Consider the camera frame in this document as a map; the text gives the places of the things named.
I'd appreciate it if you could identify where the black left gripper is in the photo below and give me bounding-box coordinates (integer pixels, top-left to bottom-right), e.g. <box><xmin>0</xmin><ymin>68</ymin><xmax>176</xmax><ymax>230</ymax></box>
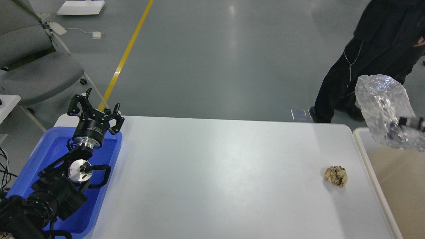
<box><xmin>67</xmin><ymin>88</ymin><xmax>125</xmax><ymax>149</ymax></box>

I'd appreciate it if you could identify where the aluminium foil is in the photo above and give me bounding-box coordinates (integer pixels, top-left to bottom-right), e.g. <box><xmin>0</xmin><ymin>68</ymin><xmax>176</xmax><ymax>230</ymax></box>
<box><xmin>355</xmin><ymin>74</ymin><xmax>425</xmax><ymax>152</ymax></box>

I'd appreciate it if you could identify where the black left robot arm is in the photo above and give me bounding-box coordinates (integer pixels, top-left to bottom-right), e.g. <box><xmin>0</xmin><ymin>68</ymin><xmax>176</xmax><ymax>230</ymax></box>
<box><xmin>1</xmin><ymin>88</ymin><xmax>125</xmax><ymax>239</ymax></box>

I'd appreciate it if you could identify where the beige plastic bin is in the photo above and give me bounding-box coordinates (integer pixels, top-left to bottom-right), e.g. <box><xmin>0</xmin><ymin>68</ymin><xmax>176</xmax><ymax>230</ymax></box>
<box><xmin>353</xmin><ymin>127</ymin><xmax>425</xmax><ymax>239</ymax></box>

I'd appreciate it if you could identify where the grey office chair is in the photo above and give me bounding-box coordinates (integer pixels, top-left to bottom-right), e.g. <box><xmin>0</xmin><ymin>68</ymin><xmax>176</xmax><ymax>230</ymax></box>
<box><xmin>0</xmin><ymin>0</ymin><xmax>97</xmax><ymax>132</ymax></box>

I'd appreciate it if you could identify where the crumpled brown paper ball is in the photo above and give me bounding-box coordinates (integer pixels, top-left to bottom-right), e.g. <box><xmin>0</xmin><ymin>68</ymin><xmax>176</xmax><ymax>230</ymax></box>
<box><xmin>324</xmin><ymin>166</ymin><xmax>348</xmax><ymax>188</ymax></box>

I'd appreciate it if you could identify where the person in black clothes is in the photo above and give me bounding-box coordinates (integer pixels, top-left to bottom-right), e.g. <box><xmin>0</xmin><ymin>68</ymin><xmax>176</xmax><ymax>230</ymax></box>
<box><xmin>309</xmin><ymin>0</ymin><xmax>425</xmax><ymax>123</ymax></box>

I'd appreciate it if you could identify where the white side table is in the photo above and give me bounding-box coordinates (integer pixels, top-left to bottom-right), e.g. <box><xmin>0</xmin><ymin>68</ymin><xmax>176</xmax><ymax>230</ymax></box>
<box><xmin>0</xmin><ymin>94</ymin><xmax>21</xmax><ymax>124</ymax></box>

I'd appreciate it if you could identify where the left transparent floor plate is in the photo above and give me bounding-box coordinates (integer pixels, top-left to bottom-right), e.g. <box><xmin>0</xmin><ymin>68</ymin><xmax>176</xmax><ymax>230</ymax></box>
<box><xmin>291</xmin><ymin>109</ymin><xmax>308</xmax><ymax>122</ymax></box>

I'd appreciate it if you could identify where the white flat board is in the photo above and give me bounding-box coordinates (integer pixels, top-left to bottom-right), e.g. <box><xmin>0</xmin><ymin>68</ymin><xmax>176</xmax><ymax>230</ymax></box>
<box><xmin>56</xmin><ymin>0</ymin><xmax>105</xmax><ymax>16</ymax></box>

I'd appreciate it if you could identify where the blue plastic bin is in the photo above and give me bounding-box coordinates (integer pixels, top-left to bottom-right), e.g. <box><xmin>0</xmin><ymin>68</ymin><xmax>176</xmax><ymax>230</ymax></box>
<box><xmin>3</xmin><ymin>127</ymin><xmax>123</xmax><ymax>239</ymax></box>

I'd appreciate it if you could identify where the white power adapter with cable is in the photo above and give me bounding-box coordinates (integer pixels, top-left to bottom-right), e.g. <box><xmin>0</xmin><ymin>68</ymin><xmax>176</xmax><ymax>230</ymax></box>
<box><xmin>65</xmin><ymin>28</ymin><xmax>104</xmax><ymax>40</ymax></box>

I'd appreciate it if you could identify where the black cable bundle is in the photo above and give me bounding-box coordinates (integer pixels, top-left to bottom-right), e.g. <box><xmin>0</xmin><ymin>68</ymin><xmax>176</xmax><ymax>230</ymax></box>
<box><xmin>0</xmin><ymin>146</ymin><xmax>18</xmax><ymax>196</ymax></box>

